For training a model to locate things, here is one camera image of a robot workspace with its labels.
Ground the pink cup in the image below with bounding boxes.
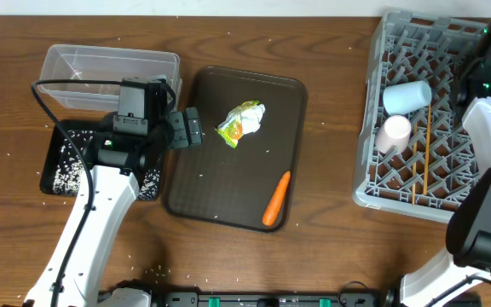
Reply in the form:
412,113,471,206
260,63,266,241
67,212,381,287
374,115,412,154

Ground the light blue cup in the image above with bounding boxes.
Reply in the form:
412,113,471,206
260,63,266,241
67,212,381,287
383,81,432,116

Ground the wooden chopstick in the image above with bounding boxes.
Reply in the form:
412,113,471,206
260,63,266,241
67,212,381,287
411,123,418,206

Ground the wooden chopstick diagonal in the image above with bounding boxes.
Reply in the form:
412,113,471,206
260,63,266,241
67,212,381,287
422,104,432,195

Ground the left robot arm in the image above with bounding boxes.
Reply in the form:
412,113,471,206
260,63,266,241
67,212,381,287
24,107,202,306

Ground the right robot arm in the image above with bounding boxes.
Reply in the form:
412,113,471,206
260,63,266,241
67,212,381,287
384,22,491,306

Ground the grey dishwasher rack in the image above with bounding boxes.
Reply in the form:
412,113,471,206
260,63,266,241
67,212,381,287
352,11,491,223

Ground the crumpled green yellow wrapper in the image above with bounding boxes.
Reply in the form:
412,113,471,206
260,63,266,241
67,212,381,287
217,101,266,148

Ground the brown serving tray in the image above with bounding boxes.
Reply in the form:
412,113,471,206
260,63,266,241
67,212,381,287
163,67,308,233

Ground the orange carrot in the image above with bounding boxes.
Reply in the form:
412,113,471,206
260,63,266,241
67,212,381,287
262,171,291,227

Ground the black plastic tray bin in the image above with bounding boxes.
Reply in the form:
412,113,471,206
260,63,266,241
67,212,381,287
39,119,164,201

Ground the pile of white rice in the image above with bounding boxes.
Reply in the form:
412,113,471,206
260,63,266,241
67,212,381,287
50,130,163,200

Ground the clear plastic bin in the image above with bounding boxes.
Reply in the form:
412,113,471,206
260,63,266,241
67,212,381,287
38,44,182,112

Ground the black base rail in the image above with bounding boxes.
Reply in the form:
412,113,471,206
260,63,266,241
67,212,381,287
100,290,481,307

